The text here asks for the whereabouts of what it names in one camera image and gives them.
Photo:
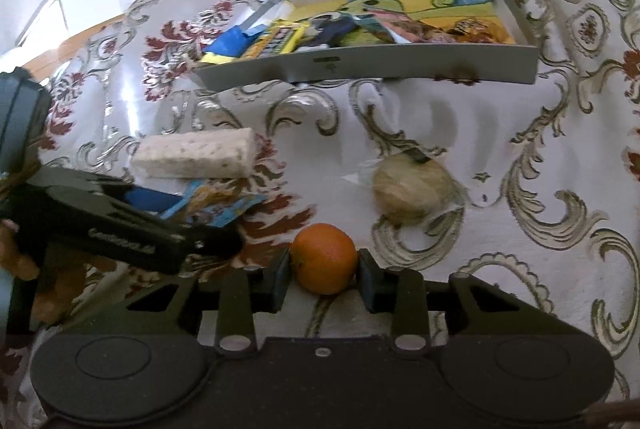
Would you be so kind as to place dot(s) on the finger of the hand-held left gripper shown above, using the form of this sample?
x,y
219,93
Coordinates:
x,y
125,241
145,199

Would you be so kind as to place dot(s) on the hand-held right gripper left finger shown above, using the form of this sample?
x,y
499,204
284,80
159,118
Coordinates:
x,y
280,279

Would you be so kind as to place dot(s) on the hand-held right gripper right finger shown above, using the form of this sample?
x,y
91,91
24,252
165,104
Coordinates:
x,y
370,281

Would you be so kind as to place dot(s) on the orange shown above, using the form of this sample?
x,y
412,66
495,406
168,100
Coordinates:
x,y
324,261

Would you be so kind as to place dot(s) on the light blue snack packet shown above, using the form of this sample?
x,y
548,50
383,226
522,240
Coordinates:
x,y
220,209

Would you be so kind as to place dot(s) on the yellow green snack packet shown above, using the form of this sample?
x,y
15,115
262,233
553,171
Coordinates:
x,y
272,41

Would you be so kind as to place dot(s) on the grey tray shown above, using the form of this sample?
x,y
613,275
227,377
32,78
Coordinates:
x,y
400,64

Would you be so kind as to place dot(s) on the dark blue snack packet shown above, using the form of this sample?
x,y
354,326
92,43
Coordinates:
x,y
335,31

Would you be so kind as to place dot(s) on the red packet of round pastries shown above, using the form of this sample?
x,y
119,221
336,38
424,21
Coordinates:
x,y
417,31

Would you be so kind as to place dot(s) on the orange yellow snack packet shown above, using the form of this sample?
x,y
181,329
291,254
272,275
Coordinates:
x,y
477,31

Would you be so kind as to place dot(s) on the person's left hand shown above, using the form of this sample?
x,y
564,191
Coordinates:
x,y
17,256

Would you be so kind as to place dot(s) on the white rice cracker bar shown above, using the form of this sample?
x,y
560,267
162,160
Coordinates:
x,y
195,154

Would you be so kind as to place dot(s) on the beige wrapped round bun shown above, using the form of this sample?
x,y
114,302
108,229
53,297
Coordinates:
x,y
412,189

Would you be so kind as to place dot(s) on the window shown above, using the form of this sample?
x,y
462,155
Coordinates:
x,y
42,16

